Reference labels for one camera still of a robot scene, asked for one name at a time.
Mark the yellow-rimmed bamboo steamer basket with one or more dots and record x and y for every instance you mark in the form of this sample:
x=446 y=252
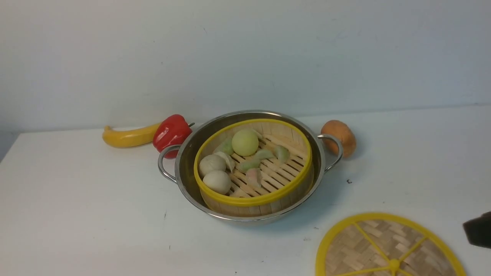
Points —
x=283 y=185

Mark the white dumpling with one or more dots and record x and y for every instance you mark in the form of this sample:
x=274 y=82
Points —
x=228 y=160

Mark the red bell pepper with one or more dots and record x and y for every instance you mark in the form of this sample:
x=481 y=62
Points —
x=172 y=131

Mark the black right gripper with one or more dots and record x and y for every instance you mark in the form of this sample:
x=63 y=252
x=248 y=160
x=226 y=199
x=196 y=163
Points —
x=478 y=230

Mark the stainless steel pot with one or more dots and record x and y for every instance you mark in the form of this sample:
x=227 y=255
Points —
x=176 y=162

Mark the yellow-rimmed bamboo steamer lid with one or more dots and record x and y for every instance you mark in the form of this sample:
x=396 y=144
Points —
x=382 y=244

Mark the yellow banana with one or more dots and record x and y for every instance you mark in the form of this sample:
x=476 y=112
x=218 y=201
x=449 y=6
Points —
x=129 y=138

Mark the white round bun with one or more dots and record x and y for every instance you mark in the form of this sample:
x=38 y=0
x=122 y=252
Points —
x=211 y=163
x=218 y=181

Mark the green round bun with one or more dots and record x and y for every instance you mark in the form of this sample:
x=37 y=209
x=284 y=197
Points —
x=245 y=142

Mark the green dumpling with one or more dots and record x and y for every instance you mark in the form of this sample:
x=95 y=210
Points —
x=225 y=147
x=248 y=164
x=263 y=154
x=282 y=154

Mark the brown potato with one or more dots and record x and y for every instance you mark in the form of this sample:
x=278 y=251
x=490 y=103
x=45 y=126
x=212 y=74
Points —
x=343 y=133

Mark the pink dumpling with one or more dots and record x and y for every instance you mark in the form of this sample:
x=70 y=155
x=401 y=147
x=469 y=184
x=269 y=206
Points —
x=253 y=178

